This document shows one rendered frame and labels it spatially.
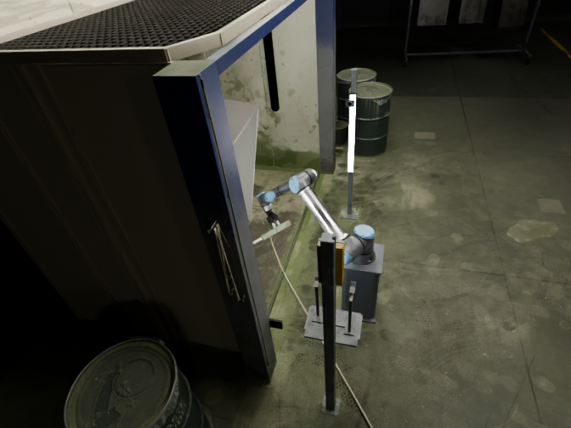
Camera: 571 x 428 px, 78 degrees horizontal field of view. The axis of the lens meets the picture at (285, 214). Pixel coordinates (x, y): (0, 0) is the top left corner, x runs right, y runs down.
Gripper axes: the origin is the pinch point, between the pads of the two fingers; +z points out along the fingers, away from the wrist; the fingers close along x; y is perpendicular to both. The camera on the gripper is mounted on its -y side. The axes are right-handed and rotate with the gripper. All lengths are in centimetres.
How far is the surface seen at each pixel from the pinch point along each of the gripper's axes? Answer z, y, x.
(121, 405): 20, -102, 152
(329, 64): -126, 32, -148
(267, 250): 23, 50, 4
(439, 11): -185, 230, -601
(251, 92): -144, 109, -85
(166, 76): -101, -171, 71
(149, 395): 22, -105, 139
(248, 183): -49.2, 2.7, 5.5
